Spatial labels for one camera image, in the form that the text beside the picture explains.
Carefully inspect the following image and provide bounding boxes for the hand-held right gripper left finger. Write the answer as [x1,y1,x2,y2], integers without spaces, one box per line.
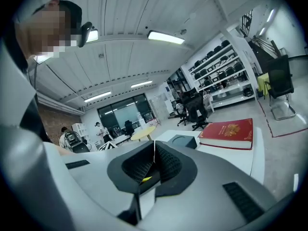
[0,126,155,231]

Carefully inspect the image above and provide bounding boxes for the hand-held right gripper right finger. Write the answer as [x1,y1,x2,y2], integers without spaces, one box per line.
[134,140,280,231]

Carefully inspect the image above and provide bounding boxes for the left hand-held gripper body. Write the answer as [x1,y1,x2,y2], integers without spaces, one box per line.
[97,140,119,152]

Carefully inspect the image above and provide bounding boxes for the dark grey box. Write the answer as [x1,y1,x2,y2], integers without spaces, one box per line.
[167,134,199,150]

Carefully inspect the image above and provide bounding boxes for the person's left forearm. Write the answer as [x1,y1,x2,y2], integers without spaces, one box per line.
[56,145,73,156]

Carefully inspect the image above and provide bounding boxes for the white shelf with black helmets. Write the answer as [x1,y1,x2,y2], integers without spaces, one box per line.
[187,39,258,109]

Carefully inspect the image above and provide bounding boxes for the black office chair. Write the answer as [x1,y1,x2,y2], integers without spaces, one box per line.
[182,91,209,131]
[124,120,135,136]
[177,97,191,127]

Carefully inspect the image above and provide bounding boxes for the white cabinet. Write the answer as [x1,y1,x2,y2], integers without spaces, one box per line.
[71,123,90,144]

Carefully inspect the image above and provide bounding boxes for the round wooden table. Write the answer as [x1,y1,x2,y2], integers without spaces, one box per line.
[130,126,157,141]

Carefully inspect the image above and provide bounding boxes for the ceiling light panel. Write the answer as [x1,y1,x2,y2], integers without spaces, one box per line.
[130,80,154,89]
[83,91,113,103]
[147,29,185,45]
[85,28,99,43]

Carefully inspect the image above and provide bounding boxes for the red hardcover book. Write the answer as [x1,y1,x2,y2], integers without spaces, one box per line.
[197,118,254,151]

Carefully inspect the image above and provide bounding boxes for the white folding table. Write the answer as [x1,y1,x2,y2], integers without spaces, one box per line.
[154,126,265,185]

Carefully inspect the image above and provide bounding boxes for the person's black and white shirt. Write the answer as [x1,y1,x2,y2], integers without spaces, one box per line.
[0,38,52,144]

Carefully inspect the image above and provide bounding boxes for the group of black cases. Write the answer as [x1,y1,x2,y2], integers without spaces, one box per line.
[192,39,248,91]

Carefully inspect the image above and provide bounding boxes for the lime green cloth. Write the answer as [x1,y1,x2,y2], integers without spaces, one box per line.
[257,72,271,98]

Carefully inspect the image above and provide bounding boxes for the person's head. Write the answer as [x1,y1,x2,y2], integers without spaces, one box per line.
[14,0,82,57]

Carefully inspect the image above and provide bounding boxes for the black metal staircase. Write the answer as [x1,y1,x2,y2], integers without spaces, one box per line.
[240,8,289,64]

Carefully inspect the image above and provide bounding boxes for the dark glass window wall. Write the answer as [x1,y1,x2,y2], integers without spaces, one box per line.
[97,93,154,139]

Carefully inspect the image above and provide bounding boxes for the black head-worn camera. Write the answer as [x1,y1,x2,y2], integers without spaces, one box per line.
[78,22,93,48]

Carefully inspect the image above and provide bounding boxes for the black metal-frame chair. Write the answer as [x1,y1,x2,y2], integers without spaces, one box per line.
[266,54,297,121]

